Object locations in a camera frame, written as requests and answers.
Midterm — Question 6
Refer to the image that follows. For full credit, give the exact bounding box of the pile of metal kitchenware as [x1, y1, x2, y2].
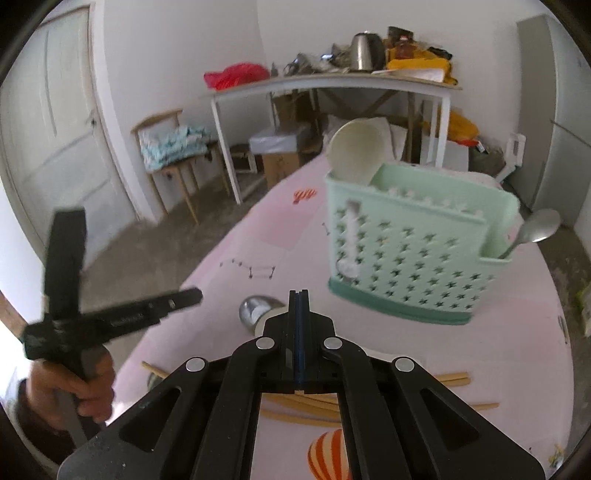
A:
[281, 52, 352, 77]

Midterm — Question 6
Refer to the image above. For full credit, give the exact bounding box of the cardboard box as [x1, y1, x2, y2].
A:
[262, 152, 301, 190]

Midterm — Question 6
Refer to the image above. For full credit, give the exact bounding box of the brown box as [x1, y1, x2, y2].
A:
[387, 26, 416, 51]

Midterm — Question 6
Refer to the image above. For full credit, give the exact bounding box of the person's left forearm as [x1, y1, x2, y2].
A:
[0, 376, 105, 472]

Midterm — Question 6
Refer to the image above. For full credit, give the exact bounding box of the mint green utensil holder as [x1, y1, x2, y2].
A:
[323, 161, 522, 326]

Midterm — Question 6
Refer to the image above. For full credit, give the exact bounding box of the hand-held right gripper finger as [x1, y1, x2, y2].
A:
[58, 290, 299, 480]
[298, 290, 546, 480]

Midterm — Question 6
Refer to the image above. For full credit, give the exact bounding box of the pink printed blanket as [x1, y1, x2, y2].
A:
[108, 152, 575, 480]

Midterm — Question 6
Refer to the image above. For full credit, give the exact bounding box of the steel electric kettle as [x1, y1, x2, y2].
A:
[347, 31, 386, 73]

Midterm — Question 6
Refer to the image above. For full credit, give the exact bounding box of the light blue patterned cloth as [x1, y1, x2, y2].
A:
[139, 124, 218, 174]

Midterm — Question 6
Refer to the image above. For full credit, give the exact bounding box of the white table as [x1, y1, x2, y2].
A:
[201, 73, 464, 206]

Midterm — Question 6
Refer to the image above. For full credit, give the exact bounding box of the red plastic bag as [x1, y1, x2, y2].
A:
[204, 63, 271, 90]

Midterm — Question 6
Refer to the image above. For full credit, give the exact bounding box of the metal spoon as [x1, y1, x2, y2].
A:
[238, 295, 286, 337]
[496, 209, 563, 260]

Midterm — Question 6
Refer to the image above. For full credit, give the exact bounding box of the white plastic bag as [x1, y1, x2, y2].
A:
[323, 115, 409, 162]

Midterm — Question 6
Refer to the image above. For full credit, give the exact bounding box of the orange yellow bag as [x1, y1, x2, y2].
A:
[449, 110, 481, 144]

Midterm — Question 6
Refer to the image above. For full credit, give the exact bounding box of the white storage box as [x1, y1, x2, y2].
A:
[422, 136, 472, 169]

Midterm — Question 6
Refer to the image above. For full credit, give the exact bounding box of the white door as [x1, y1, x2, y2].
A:
[0, 7, 139, 278]

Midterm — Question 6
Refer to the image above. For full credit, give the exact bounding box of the wooden chair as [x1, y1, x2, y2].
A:
[131, 108, 232, 226]

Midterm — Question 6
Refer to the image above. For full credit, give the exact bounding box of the person's left hand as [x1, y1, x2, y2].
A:
[25, 353, 116, 430]

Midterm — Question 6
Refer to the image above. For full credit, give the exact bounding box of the dark green bag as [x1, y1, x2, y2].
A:
[468, 145, 506, 178]

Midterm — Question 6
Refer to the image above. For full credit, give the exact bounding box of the white wrapped box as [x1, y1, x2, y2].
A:
[249, 124, 310, 155]

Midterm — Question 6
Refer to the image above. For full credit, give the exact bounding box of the grey refrigerator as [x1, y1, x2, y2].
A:
[516, 14, 591, 229]

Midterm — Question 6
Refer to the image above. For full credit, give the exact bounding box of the small wooden stool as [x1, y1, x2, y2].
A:
[229, 144, 259, 175]

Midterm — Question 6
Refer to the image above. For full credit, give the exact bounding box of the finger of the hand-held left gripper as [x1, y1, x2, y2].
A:
[98, 287, 204, 341]

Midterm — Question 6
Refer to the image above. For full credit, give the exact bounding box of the white plastic stand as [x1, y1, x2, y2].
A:
[496, 133, 527, 183]

